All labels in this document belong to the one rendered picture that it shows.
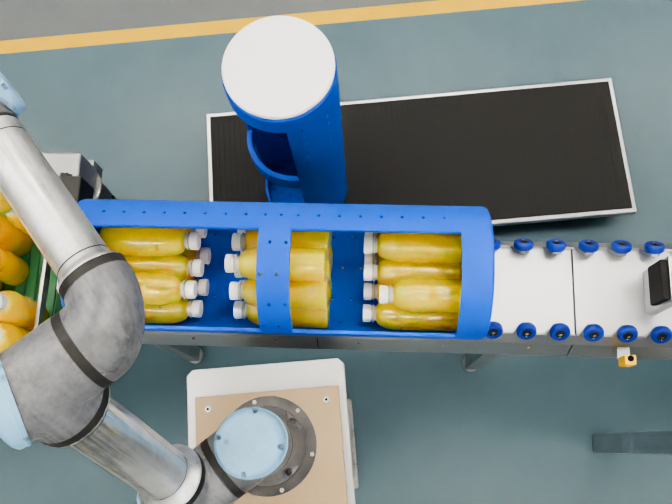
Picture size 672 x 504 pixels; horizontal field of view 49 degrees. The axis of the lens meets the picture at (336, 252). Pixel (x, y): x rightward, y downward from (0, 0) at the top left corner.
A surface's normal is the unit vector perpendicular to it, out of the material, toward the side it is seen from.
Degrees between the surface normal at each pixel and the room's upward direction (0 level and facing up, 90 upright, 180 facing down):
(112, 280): 36
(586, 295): 0
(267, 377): 0
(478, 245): 9
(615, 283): 0
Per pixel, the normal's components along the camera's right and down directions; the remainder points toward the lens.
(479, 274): -0.05, -0.01
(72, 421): 0.66, 0.44
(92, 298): 0.00, -0.44
